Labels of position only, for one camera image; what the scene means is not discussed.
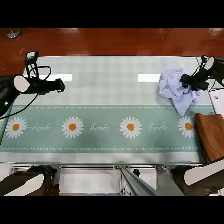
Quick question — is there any brown garment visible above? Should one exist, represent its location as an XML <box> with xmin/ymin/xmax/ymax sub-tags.
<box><xmin>194</xmin><ymin>113</ymin><xmax>224</xmax><ymax>164</ymax></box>

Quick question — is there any silver frame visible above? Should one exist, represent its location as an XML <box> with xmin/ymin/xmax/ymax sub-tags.
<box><xmin>0</xmin><ymin>161</ymin><xmax>224</xmax><ymax>197</ymax></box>

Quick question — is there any black cable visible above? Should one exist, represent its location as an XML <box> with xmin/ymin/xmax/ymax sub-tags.
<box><xmin>0</xmin><ymin>65</ymin><xmax>53</xmax><ymax>120</ymax></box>

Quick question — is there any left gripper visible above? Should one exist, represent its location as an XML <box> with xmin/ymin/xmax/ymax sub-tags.
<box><xmin>37</xmin><ymin>78</ymin><xmax>66</xmax><ymax>96</ymax></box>

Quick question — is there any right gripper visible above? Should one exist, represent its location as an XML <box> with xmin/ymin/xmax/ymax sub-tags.
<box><xmin>180</xmin><ymin>73</ymin><xmax>210</xmax><ymax>92</ymax></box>

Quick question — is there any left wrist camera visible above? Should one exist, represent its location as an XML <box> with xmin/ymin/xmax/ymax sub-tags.
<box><xmin>24</xmin><ymin>49</ymin><xmax>40</xmax><ymax>80</ymax></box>

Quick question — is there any light blue shirt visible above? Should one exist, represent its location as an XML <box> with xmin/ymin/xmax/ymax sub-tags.
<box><xmin>158</xmin><ymin>67</ymin><xmax>205</xmax><ymax>117</ymax></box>

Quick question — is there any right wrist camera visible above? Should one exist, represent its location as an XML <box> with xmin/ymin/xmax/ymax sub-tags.
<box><xmin>199</xmin><ymin>54</ymin><xmax>209</xmax><ymax>76</ymax></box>

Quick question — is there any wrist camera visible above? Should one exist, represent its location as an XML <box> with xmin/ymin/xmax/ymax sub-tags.
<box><xmin>24</xmin><ymin>49</ymin><xmax>40</xmax><ymax>80</ymax></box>
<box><xmin>199</xmin><ymin>54</ymin><xmax>209</xmax><ymax>76</ymax></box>

